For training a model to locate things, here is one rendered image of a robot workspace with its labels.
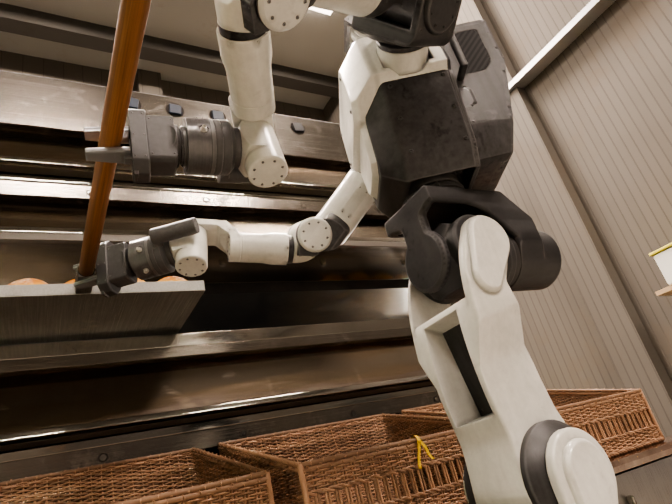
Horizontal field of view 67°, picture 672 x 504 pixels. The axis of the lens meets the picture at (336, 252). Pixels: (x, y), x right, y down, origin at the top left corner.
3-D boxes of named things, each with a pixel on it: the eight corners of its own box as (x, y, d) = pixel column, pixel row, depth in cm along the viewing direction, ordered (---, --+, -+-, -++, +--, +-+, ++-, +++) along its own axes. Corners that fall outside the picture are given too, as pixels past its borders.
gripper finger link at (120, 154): (84, 145, 72) (131, 146, 75) (86, 158, 75) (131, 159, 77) (84, 154, 72) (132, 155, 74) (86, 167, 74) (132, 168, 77)
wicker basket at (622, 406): (421, 501, 156) (396, 410, 168) (543, 465, 185) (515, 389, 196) (540, 482, 119) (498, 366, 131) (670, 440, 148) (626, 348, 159)
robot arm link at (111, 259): (115, 303, 111) (168, 289, 111) (91, 289, 103) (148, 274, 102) (112, 251, 116) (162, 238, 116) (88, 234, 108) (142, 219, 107)
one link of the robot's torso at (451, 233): (472, 306, 93) (451, 250, 98) (525, 274, 83) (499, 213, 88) (416, 311, 87) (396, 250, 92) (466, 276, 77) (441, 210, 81)
